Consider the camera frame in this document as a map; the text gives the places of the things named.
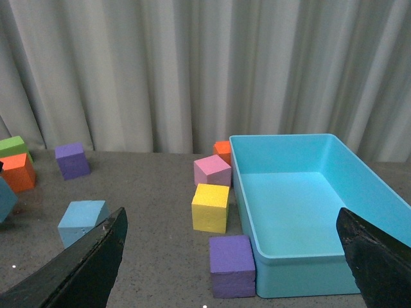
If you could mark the grey pleated curtain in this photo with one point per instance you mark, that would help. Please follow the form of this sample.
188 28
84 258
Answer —
177 76

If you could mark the green foam cube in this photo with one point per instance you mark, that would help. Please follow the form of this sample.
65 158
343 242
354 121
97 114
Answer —
14 146

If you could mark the light blue plastic bin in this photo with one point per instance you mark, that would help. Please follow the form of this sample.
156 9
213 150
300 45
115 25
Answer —
289 190

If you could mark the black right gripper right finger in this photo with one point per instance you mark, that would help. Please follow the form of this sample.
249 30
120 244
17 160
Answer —
380 264

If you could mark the orange foam cube by bin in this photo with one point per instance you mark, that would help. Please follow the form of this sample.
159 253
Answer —
223 150

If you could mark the orange foam cube left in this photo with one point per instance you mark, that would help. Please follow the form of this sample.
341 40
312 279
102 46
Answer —
18 172

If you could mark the light blue foam cube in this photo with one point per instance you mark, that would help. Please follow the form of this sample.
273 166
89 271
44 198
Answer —
80 218
8 199

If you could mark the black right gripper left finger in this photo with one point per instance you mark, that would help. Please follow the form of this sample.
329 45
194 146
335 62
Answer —
83 275

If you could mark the purple foam cube near bin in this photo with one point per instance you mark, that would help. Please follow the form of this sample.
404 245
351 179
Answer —
232 268

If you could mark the pink foam cube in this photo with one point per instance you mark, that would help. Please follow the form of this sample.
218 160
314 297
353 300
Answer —
212 170

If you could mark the purple foam cube far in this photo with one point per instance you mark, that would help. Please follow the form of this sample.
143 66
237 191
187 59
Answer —
72 161

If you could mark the yellow foam cube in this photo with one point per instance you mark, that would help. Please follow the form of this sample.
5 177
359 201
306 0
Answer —
210 208

